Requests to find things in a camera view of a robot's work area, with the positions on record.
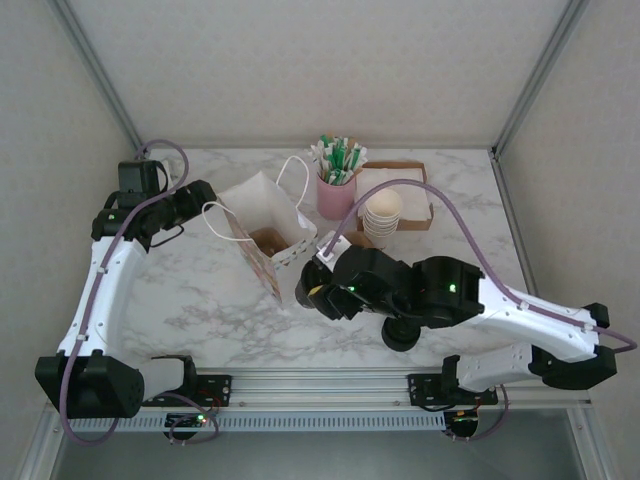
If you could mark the white paper carrier bag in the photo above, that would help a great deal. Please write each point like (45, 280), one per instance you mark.
(265, 200)

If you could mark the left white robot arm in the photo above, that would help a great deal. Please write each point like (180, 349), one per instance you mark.
(105, 300)

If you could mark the white paper cup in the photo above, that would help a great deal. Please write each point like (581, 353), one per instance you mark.
(380, 241)
(385, 202)
(380, 222)
(380, 226)
(380, 234)
(380, 230)

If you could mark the pink holder cup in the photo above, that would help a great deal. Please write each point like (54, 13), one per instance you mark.
(336, 200)

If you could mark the white napkin stack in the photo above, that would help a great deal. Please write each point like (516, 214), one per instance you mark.
(395, 175)

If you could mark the circuit board with green LED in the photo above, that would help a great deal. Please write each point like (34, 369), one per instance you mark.
(192, 419)
(462, 419)

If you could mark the brown cardboard tray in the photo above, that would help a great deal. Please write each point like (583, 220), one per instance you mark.
(390, 164)

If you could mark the green wrapped stirrer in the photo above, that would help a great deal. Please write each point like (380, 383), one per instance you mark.
(326, 140)
(357, 157)
(341, 152)

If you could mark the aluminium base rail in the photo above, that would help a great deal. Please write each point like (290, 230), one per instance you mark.
(320, 390)

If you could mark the aluminium table side rail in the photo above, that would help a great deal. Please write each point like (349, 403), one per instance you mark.
(515, 225)

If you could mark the aluminium frame post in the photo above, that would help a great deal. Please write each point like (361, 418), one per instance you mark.
(102, 75)
(542, 75)

